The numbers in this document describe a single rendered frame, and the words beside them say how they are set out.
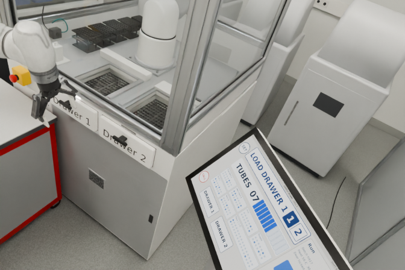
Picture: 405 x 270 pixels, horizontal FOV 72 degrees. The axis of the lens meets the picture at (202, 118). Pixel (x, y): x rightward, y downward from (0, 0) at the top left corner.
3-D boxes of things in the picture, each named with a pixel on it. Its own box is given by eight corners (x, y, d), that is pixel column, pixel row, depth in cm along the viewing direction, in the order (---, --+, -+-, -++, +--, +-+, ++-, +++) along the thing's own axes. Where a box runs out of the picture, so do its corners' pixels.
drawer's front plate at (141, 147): (149, 169, 117) (153, 151, 110) (98, 135, 124) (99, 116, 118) (152, 167, 118) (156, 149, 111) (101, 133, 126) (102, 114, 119)
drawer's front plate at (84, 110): (94, 132, 125) (94, 113, 118) (50, 102, 133) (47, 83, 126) (97, 130, 126) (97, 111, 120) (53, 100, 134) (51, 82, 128)
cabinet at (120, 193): (147, 267, 164) (170, 183, 116) (29, 175, 192) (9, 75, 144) (219, 173, 236) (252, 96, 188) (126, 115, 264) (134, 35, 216)
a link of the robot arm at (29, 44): (64, 59, 101) (29, 50, 102) (52, 20, 90) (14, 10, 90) (46, 77, 94) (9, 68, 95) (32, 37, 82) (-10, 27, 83)
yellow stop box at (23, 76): (21, 87, 133) (19, 74, 129) (12, 81, 135) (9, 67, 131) (32, 84, 137) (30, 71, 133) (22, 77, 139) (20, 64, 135)
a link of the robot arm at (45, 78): (61, 64, 99) (65, 76, 104) (44, 53, 102) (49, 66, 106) (38, 76, 94) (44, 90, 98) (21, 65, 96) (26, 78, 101)
